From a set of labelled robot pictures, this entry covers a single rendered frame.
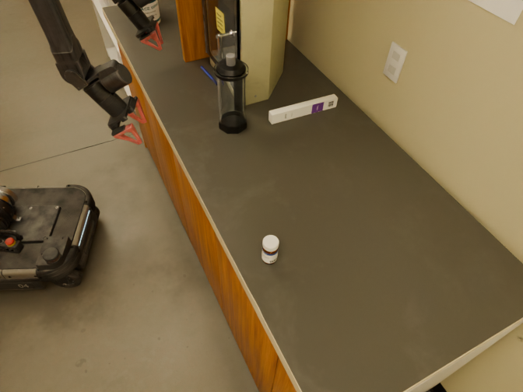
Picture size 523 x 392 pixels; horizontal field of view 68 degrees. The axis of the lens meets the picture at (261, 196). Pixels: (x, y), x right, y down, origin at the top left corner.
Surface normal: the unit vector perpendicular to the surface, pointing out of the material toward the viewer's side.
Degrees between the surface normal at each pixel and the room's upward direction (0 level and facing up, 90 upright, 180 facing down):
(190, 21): 90
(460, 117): 90
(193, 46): 90
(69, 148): 0
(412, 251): 0
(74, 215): 0
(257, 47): 90
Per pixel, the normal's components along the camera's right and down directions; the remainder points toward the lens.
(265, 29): 0.45, 0.69
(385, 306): 0.04, -0.65
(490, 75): -0.89, 0.33
